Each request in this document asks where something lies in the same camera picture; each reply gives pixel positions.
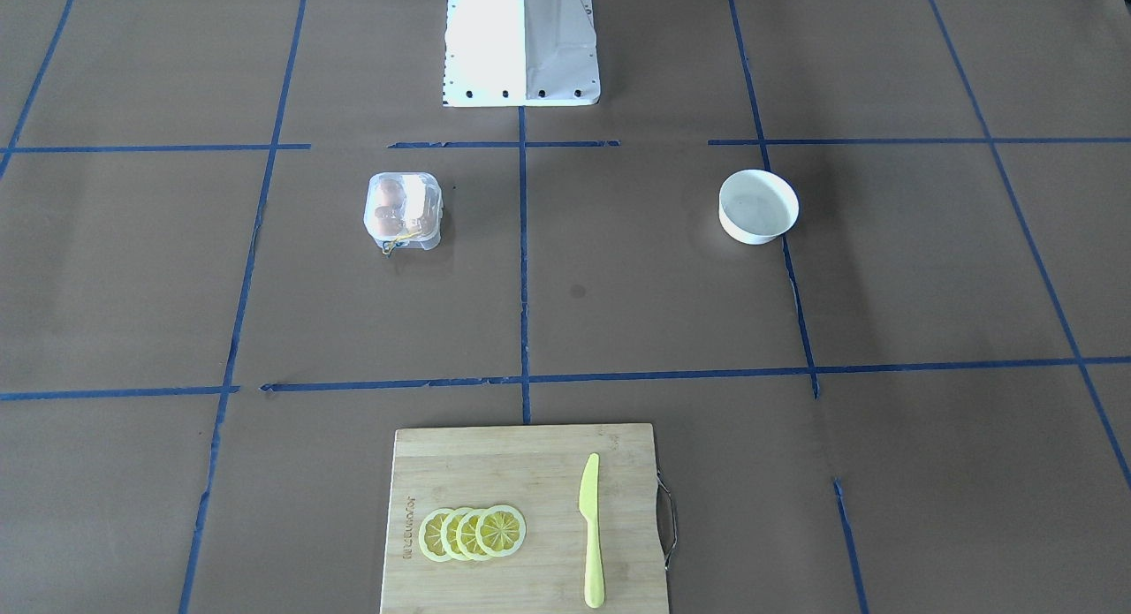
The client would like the clear plastic egg box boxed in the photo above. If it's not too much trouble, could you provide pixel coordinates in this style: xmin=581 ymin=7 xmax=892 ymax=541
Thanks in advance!
xmin=363 ymin=171 xmax=444 ymax=257

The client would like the brown egg from bowl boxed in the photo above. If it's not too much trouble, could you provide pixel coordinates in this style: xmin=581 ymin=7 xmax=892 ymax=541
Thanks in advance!
xmin=375 ymin=178 xmax=406 ymax=210

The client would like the yellow plastic knife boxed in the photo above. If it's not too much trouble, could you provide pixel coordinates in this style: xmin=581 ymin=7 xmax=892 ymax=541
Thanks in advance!
xmin=578 ymin=452 xmax=606 ymax=609

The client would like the white paper bowl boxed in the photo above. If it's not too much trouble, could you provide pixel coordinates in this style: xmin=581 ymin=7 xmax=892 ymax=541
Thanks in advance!
xmin=717 ymin=170 xmax=801 ymax=247

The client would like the wooden cutting board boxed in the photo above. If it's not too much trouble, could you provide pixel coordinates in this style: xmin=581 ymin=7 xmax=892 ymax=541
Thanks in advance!
xmin=379 ymin=422 xmax=670 ymax=613

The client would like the front lemon slice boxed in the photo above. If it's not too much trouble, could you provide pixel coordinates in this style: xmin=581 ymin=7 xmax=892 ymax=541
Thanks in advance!
xmin=475 ymin=504 xmax=527 ymax=557

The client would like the lemon slice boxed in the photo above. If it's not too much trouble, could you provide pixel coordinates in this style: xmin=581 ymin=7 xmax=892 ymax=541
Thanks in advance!
xmin=417 ymin=508 xmax=454 ymax=563
xmin=440 ymin=508 xmax=470 ymax=561
xmin=475 ymin=504 xmax=527 ymax=557
xmin=454 ymin=508 xmax=491 ymax=562

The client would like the rear lemon slice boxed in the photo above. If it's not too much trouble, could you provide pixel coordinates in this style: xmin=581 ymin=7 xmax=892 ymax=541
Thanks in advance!
xmin=417 ymin=508 xmax=454 ymax=563

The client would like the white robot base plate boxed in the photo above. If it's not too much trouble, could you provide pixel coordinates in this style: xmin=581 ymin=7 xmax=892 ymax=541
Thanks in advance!
xmin=442 ymin=0 xmax=602 ymax=109

